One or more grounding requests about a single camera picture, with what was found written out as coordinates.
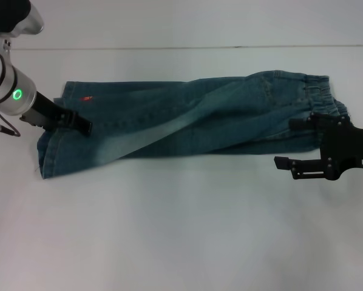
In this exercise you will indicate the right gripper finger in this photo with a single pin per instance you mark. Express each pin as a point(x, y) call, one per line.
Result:
point(318, 122)
point(306, 169)

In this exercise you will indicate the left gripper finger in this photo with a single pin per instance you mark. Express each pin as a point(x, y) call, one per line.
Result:
point(81, 124)

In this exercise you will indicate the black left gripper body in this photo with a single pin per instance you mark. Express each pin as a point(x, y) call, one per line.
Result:
point(45, 112)

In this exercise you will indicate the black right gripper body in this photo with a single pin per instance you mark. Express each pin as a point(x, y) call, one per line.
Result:
point(345, 148)

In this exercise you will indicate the blue denim shorts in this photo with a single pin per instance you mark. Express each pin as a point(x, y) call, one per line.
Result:
point(184, 121)

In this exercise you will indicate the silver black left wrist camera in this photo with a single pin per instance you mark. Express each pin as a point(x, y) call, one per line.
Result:
point(20, 15)

